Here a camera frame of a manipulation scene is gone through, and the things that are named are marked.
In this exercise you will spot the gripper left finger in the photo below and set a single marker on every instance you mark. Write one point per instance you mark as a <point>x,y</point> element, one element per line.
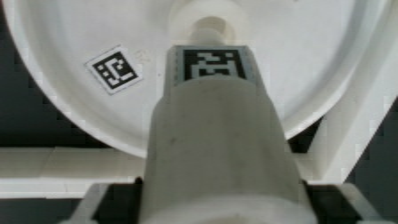
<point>108,205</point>

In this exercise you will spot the white round table top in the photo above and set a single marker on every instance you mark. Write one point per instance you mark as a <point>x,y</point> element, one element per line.
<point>94,42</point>

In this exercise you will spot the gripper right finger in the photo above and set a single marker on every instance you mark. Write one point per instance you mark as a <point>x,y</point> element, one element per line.
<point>339,204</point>

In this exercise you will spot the white U-shaped fence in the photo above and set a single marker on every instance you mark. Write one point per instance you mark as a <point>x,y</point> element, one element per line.
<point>53,172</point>

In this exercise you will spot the white cylindrical table leg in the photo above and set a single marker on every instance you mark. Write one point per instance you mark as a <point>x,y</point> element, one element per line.
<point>220,176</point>

